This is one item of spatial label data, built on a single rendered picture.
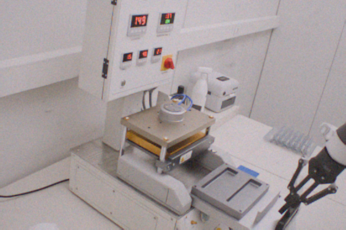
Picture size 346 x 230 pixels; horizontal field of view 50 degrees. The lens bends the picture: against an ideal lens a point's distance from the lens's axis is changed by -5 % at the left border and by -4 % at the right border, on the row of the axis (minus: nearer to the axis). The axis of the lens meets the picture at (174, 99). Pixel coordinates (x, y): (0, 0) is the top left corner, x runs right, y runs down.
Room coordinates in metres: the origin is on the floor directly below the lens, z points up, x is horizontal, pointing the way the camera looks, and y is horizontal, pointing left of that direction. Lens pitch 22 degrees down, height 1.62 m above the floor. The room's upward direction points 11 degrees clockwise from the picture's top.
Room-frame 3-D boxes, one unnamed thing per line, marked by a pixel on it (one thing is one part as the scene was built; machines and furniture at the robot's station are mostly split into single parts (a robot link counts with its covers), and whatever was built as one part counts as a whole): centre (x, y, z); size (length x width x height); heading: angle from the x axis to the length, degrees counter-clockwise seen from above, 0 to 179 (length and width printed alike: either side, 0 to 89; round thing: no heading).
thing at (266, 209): (0.94, -0.26, 0.97); 0.30 x 0.22 x 0.08; 58
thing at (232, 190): (0.97, -0.22, 0.98); 0.20 x 0.17 x 0.03; 148
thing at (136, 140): (1.11, -0.01, 1.07); 0.22 x 0.17 x 0.10; 148
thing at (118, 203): (1.11, -0.02, 0.84); 0.53 x 0.37 x 0.17; 58
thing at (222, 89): (2.10, -0.21, 0.88); 0.25 x 0.20 x 0.17; 56
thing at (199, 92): (1.95, -0.13, 0.92); 0.09 x 0.08 x 0.25; 110
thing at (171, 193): (0.95, 0.01, 0.96); 0.25 x 0.05 x 0.07; 58
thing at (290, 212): (0.87, -0.38, 0.99); 0.15 x 0.02 x 0.04; 148
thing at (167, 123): (1.14, 0.02, 1.08); 0.31 x 0.24 x 0.13; 148
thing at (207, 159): (1.18, -0.14, 0.96); 0.26 x 0.05 x 0.07; 58
